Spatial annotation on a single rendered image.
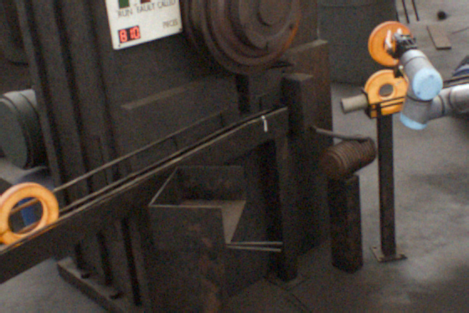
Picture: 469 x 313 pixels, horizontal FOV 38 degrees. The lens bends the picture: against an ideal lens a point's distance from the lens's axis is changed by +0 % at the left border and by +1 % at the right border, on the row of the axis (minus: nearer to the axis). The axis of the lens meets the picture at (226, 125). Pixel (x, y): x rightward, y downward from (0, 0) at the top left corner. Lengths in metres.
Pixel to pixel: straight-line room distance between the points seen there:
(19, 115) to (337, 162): 1.49
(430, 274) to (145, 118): 1.29
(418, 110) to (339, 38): 2.86
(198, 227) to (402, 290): 1.11
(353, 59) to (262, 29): 2.88
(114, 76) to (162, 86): 0.19
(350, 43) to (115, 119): 3.05
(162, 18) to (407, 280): 1.37
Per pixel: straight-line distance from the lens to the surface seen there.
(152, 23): 2.24
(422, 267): 2.87
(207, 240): 1.86
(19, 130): 3.28
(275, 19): 2.28
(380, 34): 2.51
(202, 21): 2.19
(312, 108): 2.61
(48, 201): 2.03
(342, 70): 5.16
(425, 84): 2.23
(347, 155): 2.59
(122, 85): 2.23
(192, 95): 2.33
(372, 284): 2.76
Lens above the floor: 1.52
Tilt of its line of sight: 20 degrees down
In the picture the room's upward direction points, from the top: 6 degrees counter-clockwise
